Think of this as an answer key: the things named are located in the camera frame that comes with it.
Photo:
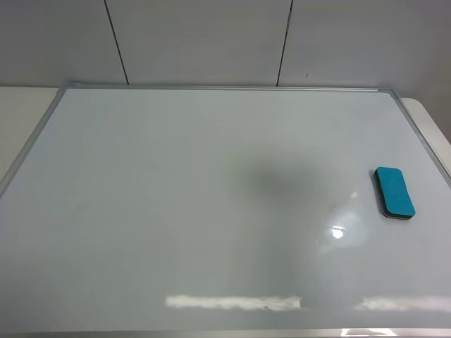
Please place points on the white whiteboard with aluminium frame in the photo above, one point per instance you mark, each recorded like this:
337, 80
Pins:
223, 212

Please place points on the blue whiteboard eraser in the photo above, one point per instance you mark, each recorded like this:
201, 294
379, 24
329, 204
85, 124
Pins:
394, 196

